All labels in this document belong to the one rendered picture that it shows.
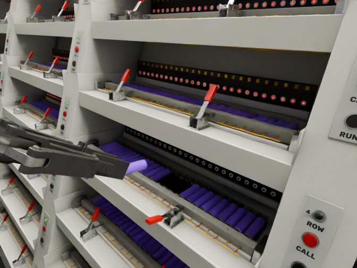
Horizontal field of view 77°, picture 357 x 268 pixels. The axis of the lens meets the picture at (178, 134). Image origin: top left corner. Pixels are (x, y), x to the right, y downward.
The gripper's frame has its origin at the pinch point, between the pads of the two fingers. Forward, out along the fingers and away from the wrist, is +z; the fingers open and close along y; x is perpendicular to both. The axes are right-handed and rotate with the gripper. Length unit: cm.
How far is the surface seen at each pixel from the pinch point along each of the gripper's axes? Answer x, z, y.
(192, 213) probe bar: 3.9, 19.8, -7.6
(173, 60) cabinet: -31.9, 25.5, 21.8
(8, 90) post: 0, 15, 108
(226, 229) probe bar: 3.2, 19.9, -15.2
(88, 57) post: -20.9, 9.0, 37.6
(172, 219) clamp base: 6.2, 16.1, -6.0
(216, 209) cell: 1.5, 23.6, -10.5
